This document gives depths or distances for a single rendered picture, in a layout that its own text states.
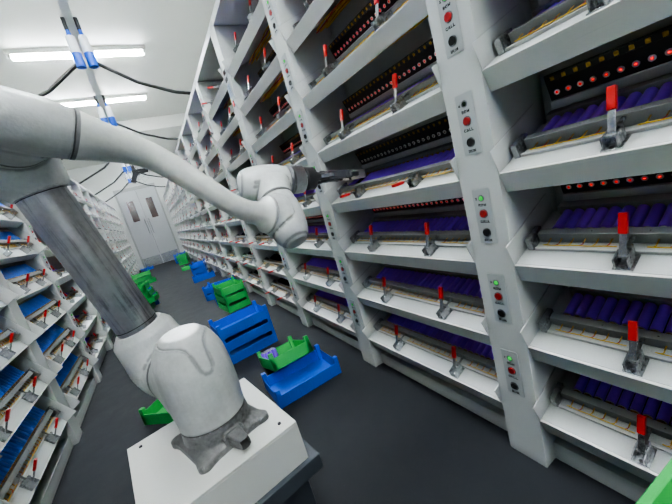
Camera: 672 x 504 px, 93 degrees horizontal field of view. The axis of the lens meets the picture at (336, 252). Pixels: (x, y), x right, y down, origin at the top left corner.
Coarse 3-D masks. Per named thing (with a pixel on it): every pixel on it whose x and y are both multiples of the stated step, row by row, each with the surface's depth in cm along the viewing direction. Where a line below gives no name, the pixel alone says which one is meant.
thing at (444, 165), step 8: (448, 160) 80; (416, 168) 90; (424, 168) 86; (432, 168) 84; (440, 168) 82; (448, 168) 80; (384, 176) 102; (392, 176) 97; (400, 176) 94; (408, 176) 92; (360, 184) 112; (368, 184) 109; (376, 184) 105; (344, 192) 123
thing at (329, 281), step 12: (300, 264) 196; (312, 264) 186; (324, 264) 175; (336, 264) 165; (300, 276) 187; (312, 276) 177; (324, 276) 168; (336, 276) 159; (324, 288) 160; (336, 288) 149
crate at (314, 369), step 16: (320, 352) 158; (288, 368) 151; (304, 368) 154; (320, 368) 150; (336, 368) 142; (272, 384) 148; (288, 384) 145; (304, 384) 134; (320, 384) 138; (288, 400) 131
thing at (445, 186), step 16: (432, 144) 96; (384, 160) 116; (432, 176) 85; (448, 176) 78; (336, 192) 126; (368, 192) 108; (384, 192) 98; (400, 192) 90; (416, 192) 86; (432, 192) 81; (448, 192) 78; (336, 208) 125; (352, 208) 116; (368, 208) 108
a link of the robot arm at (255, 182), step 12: (252, 168) 94; (264, 168) 94; (276, 168) 96; (288, 168) 99; (240, 180) 92; (252, 180) 92; (264, 180) 92; (276, 180) 93; (288, 180) 97; (240, 192) 94; (252, 192) 93; (264, 192) 92
